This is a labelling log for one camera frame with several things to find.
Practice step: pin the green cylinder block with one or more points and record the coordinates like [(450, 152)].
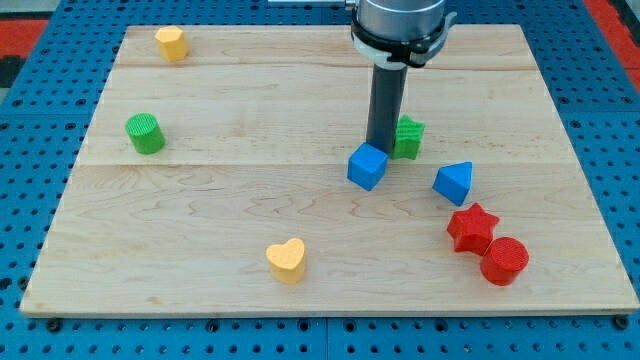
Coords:
[(145, 133)]

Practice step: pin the green star block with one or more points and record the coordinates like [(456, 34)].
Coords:
[(408, 138)]

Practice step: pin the blue triangular prism block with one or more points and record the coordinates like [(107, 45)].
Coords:
[(454, 182)]

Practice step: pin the red star block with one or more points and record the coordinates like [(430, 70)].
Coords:
[(472, 230)]

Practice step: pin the yellow heart block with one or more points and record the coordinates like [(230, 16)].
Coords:
[(287, 261)]

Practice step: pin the blue cube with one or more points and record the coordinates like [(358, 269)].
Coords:
[(367, 166)]

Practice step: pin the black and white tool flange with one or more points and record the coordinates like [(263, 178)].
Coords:
[(396, 54)]

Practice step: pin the red cylinder block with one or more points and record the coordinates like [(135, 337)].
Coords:
[(504, 260)]

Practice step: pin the light wooden board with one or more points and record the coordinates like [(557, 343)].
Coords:
[(259, 123)]

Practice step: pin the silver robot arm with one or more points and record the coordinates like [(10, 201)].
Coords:
[(394, 35)]

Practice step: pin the yellow hexagon block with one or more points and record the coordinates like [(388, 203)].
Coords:
[(171, 43)]

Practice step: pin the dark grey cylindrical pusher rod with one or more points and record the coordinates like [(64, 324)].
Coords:
[(386, 95)]

